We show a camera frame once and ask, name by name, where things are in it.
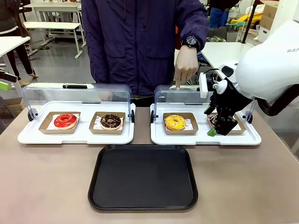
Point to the white storage box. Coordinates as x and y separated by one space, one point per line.
261 35

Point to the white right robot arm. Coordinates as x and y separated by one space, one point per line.
268 70

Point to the white background table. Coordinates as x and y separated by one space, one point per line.
53 5
51 25
9 45
224 51

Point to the person's right hand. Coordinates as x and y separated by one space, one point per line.
105 95

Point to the brown cardboard donut tray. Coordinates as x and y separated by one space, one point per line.
44 127
192 131
93 130
241 130

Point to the black wrist watch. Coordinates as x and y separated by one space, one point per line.
190 41

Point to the yellow bag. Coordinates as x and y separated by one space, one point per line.
247 18

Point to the black plastic serving tray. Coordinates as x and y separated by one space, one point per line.
142 177

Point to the chocolate donut with pink sprinkles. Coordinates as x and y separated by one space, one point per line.
212 119

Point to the person in purple jacket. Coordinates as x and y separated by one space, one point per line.
140 46

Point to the background person in blue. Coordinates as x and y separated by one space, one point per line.
217 16

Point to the brown cardboard box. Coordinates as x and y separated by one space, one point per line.
268 16

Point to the yellow sprinkled donut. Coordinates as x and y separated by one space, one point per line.
171 124

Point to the red glazed donut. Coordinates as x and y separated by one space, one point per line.
59 122

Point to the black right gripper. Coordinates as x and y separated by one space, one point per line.
230 98

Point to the background person in dark clothes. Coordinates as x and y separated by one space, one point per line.
9 21

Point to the white printed paper liner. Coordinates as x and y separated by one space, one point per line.
189 124
96 124
236 127
50 126

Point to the person's left hand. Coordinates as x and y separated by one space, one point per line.
185 63

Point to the white display tray base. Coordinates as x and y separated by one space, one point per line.
77 138
201 140

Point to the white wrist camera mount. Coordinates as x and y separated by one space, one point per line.
203 85

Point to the black pole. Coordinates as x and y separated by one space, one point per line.
248 23

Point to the chocolate donut with white sprinkles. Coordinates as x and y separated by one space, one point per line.
106 123

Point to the clear display cover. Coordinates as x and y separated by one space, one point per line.
77 93
163 95

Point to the patterned cloth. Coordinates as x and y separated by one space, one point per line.
216 39

